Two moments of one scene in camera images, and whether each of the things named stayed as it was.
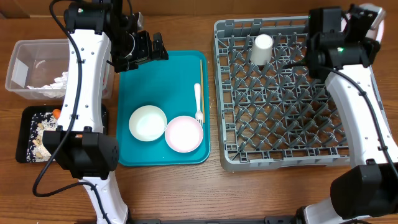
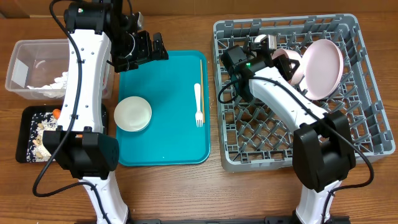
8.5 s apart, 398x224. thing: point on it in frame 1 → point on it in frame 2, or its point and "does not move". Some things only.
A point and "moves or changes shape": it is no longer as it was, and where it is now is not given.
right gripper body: (371, 43) → (272, 60)
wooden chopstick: (202, 89) does not move
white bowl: (147, 123) → (132, 114)
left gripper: (147, 52) does not move
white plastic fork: (198, 114) does not move
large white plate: (377, 31) moves or changes shape
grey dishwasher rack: (275, 114) does not move
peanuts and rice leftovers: (37, 150) does not move
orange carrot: (56, 113) does not move
